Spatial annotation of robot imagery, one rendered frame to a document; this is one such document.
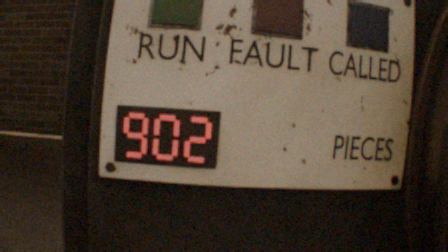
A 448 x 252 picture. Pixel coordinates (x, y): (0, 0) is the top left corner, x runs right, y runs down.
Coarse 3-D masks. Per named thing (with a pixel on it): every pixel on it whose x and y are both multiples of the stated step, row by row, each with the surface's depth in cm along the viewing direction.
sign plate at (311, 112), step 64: (128, 0) 59; (256, 0) 60; (320, 0) 61; (384, 0) 62; (128, 64) 60; (192, 64) 61; (256, 64) 62; (320, 64) 62; (384, 64) 63; (128, 128) 61; (192, 128) 61; (256, 128) 62; (320, 128) 63; (384, 128) 64
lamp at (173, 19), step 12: (156, 0) 59; (168, 0) 59; (180, 0) 59; (192, 0) 59; (156, 12) 59; (168, 12) 59; (180, 12) 59; (192, 12) 60; (180, 24) 60; (192, 24) 60
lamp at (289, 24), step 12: (264, 0) 60; (276, 0) 60; (288, 0) 61; (300, 0) 61; (264, 12) 60; (276, 12) 61; (288, 12) 61; (300, 12) 61; (264, 24) 61; (276, 24) 61; (288, 24) 61; (300, 24) 61
